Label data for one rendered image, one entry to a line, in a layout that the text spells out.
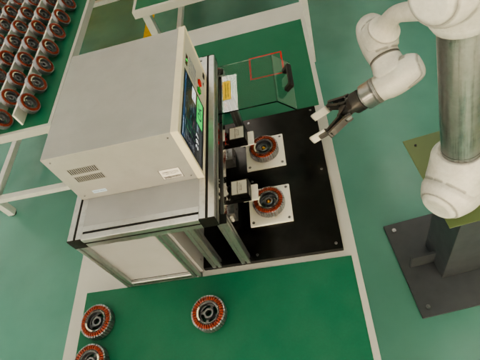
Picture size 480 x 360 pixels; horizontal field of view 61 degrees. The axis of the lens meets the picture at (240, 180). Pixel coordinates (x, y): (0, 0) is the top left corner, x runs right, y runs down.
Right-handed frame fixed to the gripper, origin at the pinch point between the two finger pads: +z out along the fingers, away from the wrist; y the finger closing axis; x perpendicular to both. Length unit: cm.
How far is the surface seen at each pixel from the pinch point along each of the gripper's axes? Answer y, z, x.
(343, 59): 150, 19, -51
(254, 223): -33.7, 25.2, -0.8
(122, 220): -56, 35, 39
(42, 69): 64, 125, 87
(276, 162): -8.6, 16.9, 0.6
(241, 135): -8.6, 18.8, 18.2
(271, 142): -2.4, 15.9, 5.6
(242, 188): -31.3, 18.8, 12.5
